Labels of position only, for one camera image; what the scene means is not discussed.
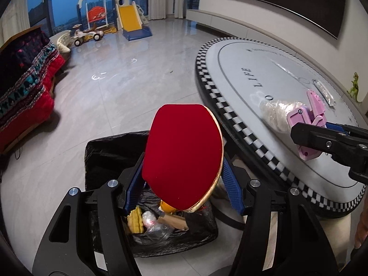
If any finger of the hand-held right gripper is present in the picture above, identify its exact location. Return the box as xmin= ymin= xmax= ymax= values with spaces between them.
xmin=290 ymin=122 xmax=368 ymax=155
xmin=326 ymin=121 xmax=368 ymax=138

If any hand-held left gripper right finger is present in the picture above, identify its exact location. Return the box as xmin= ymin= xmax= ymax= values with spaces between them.
xmin=223 ymin=157 xmax=338 ymax=276

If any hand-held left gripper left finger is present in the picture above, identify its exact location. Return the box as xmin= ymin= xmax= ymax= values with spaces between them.
xmin=32 ymin=152 xmax=146 ymax=276

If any purple plastic clip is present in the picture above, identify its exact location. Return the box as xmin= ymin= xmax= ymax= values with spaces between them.
xmin=286 ymin=89 xmax=328 ymax=161

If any yellow foam sponge stack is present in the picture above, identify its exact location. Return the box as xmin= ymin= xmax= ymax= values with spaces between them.
xmin=127 ymin=207 xmax=144 ymax=234

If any orange round plastic toy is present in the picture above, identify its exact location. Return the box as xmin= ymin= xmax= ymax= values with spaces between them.
xmin=159 ymin=200 xmax=176 ymax=214

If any black plastic trash bag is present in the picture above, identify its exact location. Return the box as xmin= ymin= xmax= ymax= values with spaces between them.
xmin=84 ymin=131 xmax=219 ymax=258

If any clear plastic cup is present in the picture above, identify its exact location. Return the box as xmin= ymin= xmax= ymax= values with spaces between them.
xmin=145 ymin=221 xmax=174 ymax=240

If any brown cardboard piece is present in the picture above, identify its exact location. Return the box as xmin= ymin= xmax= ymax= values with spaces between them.
xmin=157 ymin=214 xmax=189 ymax=231

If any red table tennis paddle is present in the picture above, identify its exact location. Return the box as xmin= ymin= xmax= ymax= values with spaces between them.
xmin=142 ymin=103 xmax=224 ymax=213

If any person's right hand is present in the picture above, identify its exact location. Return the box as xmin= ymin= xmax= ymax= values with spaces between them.
xmin=354 ymin=211 xmax=368 ymax=249

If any clear plastic tube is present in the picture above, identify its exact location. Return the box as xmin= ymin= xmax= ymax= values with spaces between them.
xmin=314 ymin=79 xmax=336 ymax=107

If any clear wrapped plastic bundle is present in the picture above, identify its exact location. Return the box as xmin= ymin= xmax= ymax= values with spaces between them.
xmin=259 ymin=100 xmax=305 ymax=134

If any green toy dinosaur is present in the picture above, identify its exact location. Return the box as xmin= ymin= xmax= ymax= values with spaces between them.
xmin=347 ymin=72 xmax=363 ymax=103

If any round white checkered-edge table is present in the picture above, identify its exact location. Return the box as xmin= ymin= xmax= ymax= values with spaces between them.
xmin=195 ymin=37 xmax=368 ymax=271

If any sofa with patterned red blanket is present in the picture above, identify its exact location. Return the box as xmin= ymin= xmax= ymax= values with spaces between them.
xmin=0 ymin=24 xmax=68 ymax=156

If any white ride-on toy car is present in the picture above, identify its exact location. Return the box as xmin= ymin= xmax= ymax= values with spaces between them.
xmin=70 ymin=24 xmax=104 ymax=47

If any white woven basket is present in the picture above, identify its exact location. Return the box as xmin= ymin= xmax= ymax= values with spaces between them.
xmin=56 ymin=30 xmax=72 ymax=54

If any yellow toy slide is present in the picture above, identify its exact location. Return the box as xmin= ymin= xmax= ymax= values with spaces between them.
xmin=115 ymin=0 xmax=153 ymax=41

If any toy swing set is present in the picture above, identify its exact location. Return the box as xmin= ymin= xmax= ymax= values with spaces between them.
xmin=76 ymin=0 xmax=117 ymax=33

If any large window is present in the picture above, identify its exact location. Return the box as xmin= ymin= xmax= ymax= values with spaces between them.
xmin=27 ymin=0 xmax=150 ymax=35

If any sheer white curtain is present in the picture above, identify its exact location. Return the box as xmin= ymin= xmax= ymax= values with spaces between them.
xmin=0 ymin=0 xmax=31 ymax=39

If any black wall television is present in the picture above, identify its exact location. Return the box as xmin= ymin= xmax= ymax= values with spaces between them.
xmin=224 ymin=0 xmax=347 ymax=39

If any white low wall cabinet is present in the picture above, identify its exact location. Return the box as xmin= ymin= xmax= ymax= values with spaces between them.
xmin=186 ymin=9 xmax=288 ymax=46

